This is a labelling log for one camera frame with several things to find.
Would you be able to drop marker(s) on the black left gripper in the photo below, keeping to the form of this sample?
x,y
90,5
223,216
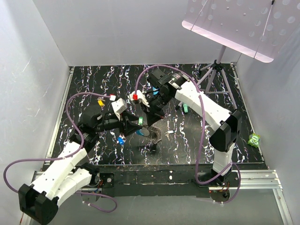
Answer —
x,y
129,127

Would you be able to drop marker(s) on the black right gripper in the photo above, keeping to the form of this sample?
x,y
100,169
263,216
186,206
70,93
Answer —
x,y
152,115

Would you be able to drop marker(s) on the key with black tag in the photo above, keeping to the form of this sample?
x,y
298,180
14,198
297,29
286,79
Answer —
x,y
167,134

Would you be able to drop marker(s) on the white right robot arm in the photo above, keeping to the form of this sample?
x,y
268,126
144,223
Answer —
x,y
182,87

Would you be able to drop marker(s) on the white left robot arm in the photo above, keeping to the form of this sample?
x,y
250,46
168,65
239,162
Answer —
x,y
42,198

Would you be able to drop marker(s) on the key with blue tag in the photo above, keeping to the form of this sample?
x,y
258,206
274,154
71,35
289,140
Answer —
x,y
121,140

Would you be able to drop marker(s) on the blue toy microphone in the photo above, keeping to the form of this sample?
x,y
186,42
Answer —
x,y
155,91

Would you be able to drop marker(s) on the green frog toy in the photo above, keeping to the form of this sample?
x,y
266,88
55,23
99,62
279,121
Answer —
x,y
254,140

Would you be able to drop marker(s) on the lilac music stand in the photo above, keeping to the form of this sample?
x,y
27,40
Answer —
x,y
256,28

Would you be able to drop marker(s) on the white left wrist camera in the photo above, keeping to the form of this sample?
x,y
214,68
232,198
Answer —
x,y
119,106

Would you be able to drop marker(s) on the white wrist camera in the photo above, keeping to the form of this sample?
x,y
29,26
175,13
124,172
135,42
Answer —
x,y
137,97
119,106

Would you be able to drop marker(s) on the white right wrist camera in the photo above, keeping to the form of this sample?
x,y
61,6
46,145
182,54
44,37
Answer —
x,y
137,97

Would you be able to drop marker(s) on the aluminium rail frame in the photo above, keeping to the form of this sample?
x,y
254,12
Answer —
x,y
255,174

